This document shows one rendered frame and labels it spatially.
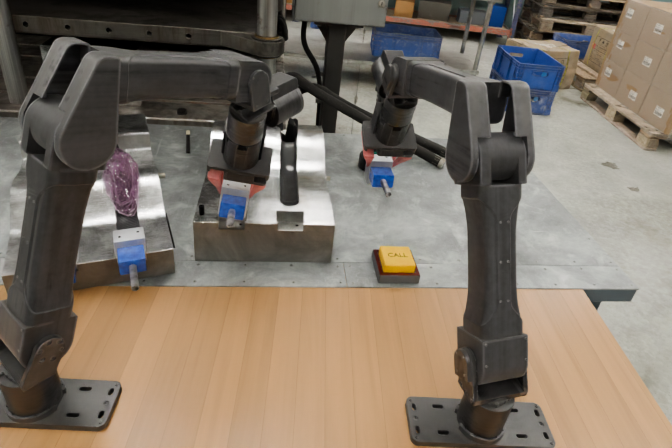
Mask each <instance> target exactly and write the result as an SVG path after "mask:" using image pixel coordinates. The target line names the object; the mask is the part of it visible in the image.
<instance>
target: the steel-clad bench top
mask: <svg viewBox="0 0 672 448"><path fill-rule="evenodd" d="M147 126H148V130H149V135H150V144H151V151H152V155H153V159H154V162H155V164H156V167H157V171H158V173H165V178H160V179H159V181H160V186H161V192H162V198H163V204H164V210H165V213H167V216H168V220H169V224H170V228H171V232H172V236H173V240H174V245H175V248H173V252H174V264H175V273H171V274H165V275H160V276H154V277H148V278H143V279H138V281H139V286H159V287H311V288H463V289H468V242H467V222H466V214H465V208H464V204H463V200H462V198H461V185H457V184H454V181H453V180H452V179H451V177H450V175H449V173H448V171H447V167H446V161H445V163H444V165H443V166H442V168H441V169H439V168H438V167H436V166H434V165H432V164H431V163H429V162H427V161H425V160H424V159H422V158H420V157H418V156H417V155H415V154H413V156H412V158H411V159H410V160H408V161H405V162H403V163H400V164H398V165H396V166H395V167H393V168H392V172H393V174H394V182H393V187H392V188H389V189H390V191H391V196H390V197H386V196H385V193H384V190H383V188H382V187H372V185H371V184H367V183H366V180H365V177H364V173H365V171H363V170H361V169H360V168H359V167H358V161H359V154H360V152H361V151H362V150H363V146H362V135H360V134H340V133H323V134H324V152H325V173H326V176H330V181H327V186H328V191H329V196H330V201H331V206H332V211H333V217H334V223H335V229H334V238H333V246H332V255H331V262H330V263H322V262H249V261H195V252H194V236H193V219H194V215H195V211H196V207H197V203H198V199H199V197H200V193H201V190H202V186H203V183H204V179H205V176H206V171H207V162H208V156H209V147H210V138H211V130H212V127H199V126H179V125H159V124H147ZM187 130H190V153H186V131H187ZM21 132H22V130H21V128H20V126H19V122H18V117H0V285H4V283H3V280H2V277H1V275H2V271H3V266H4V261H5V256H6V252H7V247H8V242H9V236H10V189H11V185H12V182H13V180H14V178H15V177H16V175H17V174H18V173H19V171H20V169H21V165H22V154H21V150H20V145H19V140H20V136H21ZM380 246H399V247H409V249H410V250H411V252H412V254H413V257H414V260H415V262H416V265H417V268H418V270H419V273H420V280H419V283H378V280H377V276H376V272H375V269H374V265H373V261H372V251H373V249H379V248H380ZM343 265H344V267H343ZM344 271H345V272H344ZM345 277H346V278H345ZM346 282H347V283H346ZM516 282H517V289H583V290H639V288H638V287H637V286H636V285H635V284H634V282H633V281H632V280H631V279H630V278H629V277H628V276H627V275H626V274H625V273H624V272H623V270H622V269H621V268H620V267H619V266H618V265H617V264H616V263H615V262H614V261H613V259H612V258H611V257H610V256H609V255H608V254H607V253H606V252H605V251H604V250H603V249H602V247H601V246H600V245H599V244H598V243H597V242H596V241H595V240H594V239H593V238H592V237H591V235H590V234H589V233H588V232H587V231H586V230H585V229H584V228H583V227H582V226H581V225H580V223H579V222H578V221H577V220H576V219H575V218H574V217H573V216H572V215H571V214H570V213H569V211H568V210H567V209H566V208H565V207H564V206H563V205H562V204H561V203H560V202H559V201H558V199H557V198H556V197H555V196H554V195H553V194H552V193H551V192H550V191H549V190H548V188H547V187H546V186H545V185H544V184H543V183H542V182H541V181H540V180H539V179H538V178H537V176H536V175H535V174H534V173H533V172H532V171H531V172H530V174H529V175H528V176H527V183H526V184H522V197H521V200H520V202H519V207H518V214H517V225H516Z"/></svg>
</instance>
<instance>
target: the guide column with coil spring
mask: <svg viewBox="0 0 672 448"><path fill-rule="evenodd" d="M0 65H1V69H2V73H3V77H4V81H5V85H6V89H7V93H8V97H9V101H10V103H12V104H23V102H24V100H25V98H26V96H27V94H28V87H27V83H26V79H25V74H24V70H23V66H22V61H21V57H20V52H19V48H18V44H17V39H16V35H15V31H14V26H13V22H12V17H11V13H10V9H9V4H8V0H0Z"/></svg>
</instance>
